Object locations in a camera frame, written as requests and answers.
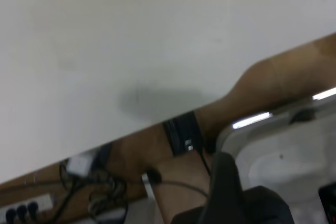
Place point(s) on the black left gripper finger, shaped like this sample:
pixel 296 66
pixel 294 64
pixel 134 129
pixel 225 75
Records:
pixel 223 182

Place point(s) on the black rounded housing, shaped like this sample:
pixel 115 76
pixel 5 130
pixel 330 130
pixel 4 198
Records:
pixel 262 208

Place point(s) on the black power adapter brick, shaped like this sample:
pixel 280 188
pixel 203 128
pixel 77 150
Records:
pixel 181 132

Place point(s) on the black device with red light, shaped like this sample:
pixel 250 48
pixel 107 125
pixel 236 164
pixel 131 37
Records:
pixel 329 203

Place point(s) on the white power adapter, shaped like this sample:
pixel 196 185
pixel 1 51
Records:
pixel 78 164

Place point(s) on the white power strip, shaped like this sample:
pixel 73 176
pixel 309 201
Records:
pixel 39 203

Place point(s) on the white moulded base plate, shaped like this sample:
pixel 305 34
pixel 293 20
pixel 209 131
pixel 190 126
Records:
pixel 283 150

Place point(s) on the silver metal bracket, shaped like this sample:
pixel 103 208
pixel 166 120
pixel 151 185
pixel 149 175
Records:
pixel 148 186

